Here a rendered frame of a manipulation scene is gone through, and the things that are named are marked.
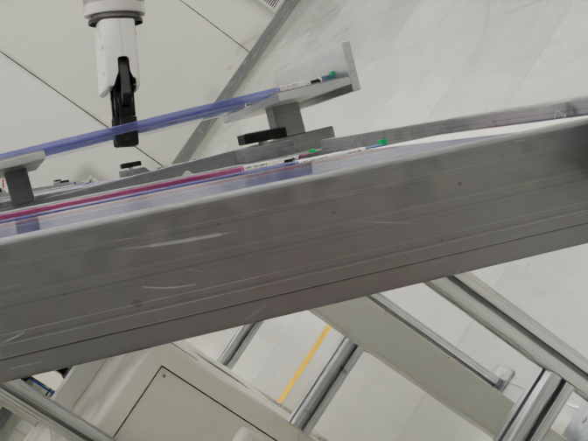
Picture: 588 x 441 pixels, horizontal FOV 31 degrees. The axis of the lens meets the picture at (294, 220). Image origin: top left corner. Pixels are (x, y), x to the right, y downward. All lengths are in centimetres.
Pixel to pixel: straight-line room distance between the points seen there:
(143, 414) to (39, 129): 670
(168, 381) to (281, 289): 149
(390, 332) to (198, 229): 108
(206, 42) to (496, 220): 828
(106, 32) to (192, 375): 78
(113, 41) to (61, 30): 723
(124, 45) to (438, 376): 66
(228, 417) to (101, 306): 154
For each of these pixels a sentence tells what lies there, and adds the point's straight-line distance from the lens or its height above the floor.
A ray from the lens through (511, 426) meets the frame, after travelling 136.
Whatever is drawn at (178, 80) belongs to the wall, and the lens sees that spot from 871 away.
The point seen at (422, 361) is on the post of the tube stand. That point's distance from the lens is 157.
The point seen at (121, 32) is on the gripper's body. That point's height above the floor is 99.
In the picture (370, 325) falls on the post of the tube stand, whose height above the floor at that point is 46.
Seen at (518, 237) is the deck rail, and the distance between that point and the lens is 53.
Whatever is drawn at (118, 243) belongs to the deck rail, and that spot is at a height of 93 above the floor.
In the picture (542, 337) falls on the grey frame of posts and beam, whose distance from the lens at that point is 135.
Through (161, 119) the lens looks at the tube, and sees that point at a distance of 136.
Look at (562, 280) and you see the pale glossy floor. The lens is 219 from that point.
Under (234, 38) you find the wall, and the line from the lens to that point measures 883.
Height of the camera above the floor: 98
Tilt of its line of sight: 13 degrees down
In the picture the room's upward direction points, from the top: 54 degrees counter-clockwise
